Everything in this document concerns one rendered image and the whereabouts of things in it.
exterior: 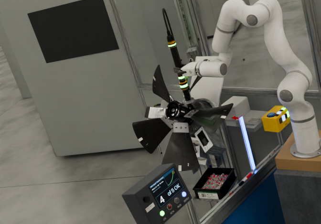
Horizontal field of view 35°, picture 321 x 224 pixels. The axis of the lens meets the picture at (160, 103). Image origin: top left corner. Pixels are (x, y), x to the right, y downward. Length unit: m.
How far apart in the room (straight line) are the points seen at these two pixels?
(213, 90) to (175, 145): 0.47
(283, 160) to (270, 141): 1.05
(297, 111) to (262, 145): 1.28
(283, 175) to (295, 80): 0.51
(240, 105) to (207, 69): 0.88
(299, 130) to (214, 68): 0.53
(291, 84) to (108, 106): 3.23
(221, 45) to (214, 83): 0.67
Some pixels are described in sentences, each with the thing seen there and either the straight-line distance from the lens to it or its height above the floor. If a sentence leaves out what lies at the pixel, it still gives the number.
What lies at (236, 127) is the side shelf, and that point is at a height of 0.85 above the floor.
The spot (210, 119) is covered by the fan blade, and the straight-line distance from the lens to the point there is 2.79.
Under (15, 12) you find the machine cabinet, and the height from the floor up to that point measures 1.76.
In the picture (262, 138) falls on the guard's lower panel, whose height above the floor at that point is 0.61.
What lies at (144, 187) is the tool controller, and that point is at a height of 1.25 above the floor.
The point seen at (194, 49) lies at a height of 1.39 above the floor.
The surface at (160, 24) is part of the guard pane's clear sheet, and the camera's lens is 3.86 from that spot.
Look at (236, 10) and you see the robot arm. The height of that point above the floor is 1.78.
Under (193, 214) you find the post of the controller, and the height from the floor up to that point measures 0.95.
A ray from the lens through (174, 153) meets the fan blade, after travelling 2.91.
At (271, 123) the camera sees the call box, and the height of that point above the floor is 1.04.
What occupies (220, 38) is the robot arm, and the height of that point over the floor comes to 1.64.
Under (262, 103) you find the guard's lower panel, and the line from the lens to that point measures 3.55.
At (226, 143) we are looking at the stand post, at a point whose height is 0.80.
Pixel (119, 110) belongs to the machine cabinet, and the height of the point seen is 0.52.
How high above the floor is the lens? 2.29
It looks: 20 degrees down
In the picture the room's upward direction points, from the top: 17 degrees counter-clockwise
